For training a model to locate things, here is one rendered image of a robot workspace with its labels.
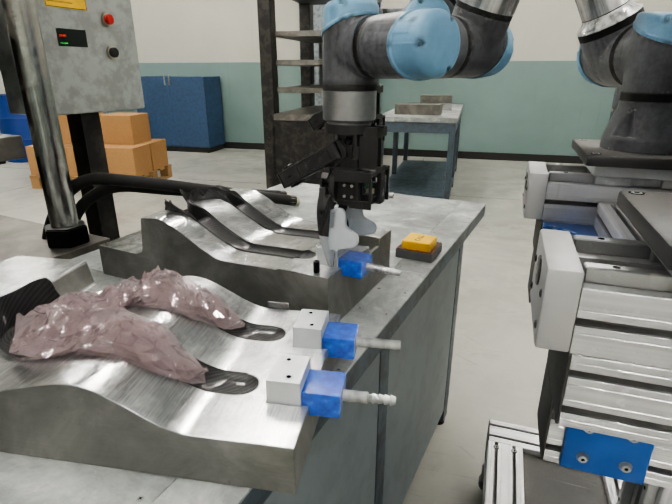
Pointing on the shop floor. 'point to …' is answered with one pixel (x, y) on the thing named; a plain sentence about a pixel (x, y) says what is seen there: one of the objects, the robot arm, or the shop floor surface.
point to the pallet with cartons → (117, 148)
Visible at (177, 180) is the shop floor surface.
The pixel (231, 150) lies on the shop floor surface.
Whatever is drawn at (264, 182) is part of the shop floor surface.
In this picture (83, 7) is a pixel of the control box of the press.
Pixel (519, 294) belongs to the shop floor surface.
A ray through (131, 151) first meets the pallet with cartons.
